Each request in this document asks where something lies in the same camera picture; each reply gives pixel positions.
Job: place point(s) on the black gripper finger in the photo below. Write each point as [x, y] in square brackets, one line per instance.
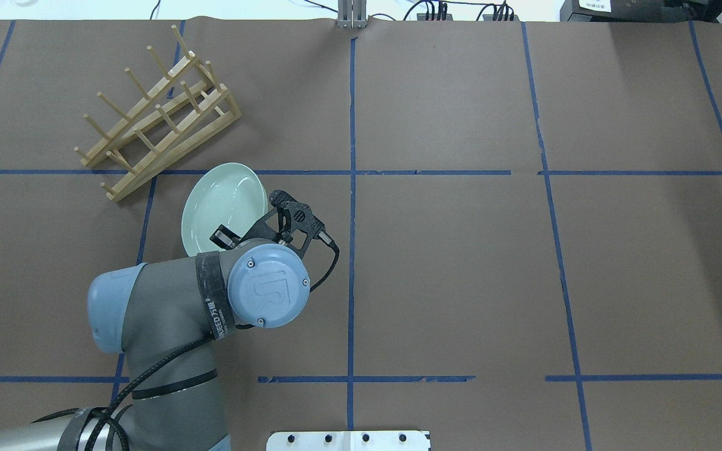
[225, 238]

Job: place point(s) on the light green plate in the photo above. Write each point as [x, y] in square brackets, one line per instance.
[231, 195]

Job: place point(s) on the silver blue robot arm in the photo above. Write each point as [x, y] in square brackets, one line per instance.
[164, 317]

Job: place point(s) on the wooden dish rack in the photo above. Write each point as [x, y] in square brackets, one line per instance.
[187, 106]

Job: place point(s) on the black computer box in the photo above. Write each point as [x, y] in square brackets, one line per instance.
[640, 11]

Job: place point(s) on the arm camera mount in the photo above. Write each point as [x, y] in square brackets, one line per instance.
[290, 223]

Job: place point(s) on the aluminium frame post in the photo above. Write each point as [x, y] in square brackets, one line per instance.
[352, 14]

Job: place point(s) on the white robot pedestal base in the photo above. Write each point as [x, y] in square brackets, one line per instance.
[351, 440]

